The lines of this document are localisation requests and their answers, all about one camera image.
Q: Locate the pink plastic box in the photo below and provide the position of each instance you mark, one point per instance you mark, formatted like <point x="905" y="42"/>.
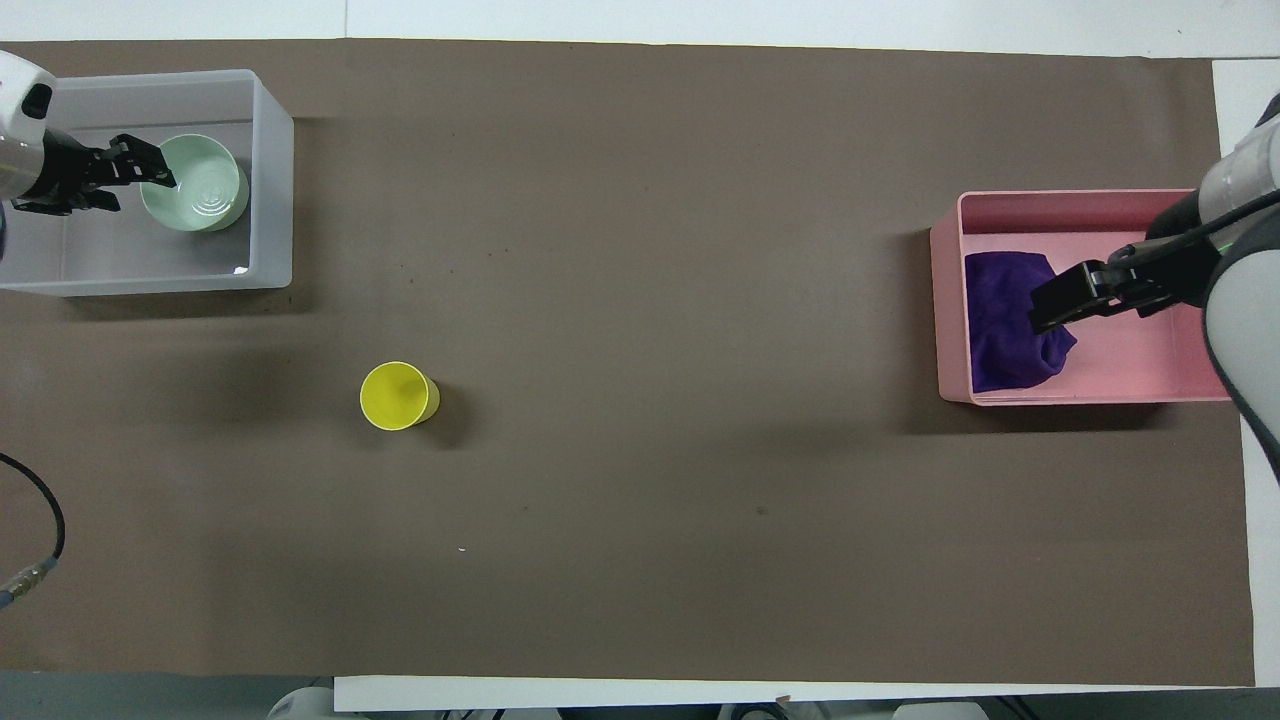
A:
<point x="1120" y="365"/>

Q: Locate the light green bowl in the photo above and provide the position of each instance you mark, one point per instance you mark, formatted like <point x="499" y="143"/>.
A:
<point x="205" y="195"/>

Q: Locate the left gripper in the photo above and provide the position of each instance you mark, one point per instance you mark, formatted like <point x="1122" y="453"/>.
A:
<point x="58" y="168"/>

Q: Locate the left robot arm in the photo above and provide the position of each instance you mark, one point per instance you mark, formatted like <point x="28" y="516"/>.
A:
<point x="18" y="95"/>

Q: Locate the clear plastic storage box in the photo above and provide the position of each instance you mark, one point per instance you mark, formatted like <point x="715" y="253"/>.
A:
<point x="270" y="180"/>

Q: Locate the yellow paper cup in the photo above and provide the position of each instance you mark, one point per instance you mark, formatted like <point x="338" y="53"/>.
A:
<point x="397" y="397"/>

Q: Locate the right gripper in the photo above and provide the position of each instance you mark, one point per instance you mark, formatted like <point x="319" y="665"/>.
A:
<point x="1180" y="270"/>

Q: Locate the purple cloth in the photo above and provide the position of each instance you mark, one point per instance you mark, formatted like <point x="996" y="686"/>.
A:
<point x="1000" y="330"/>

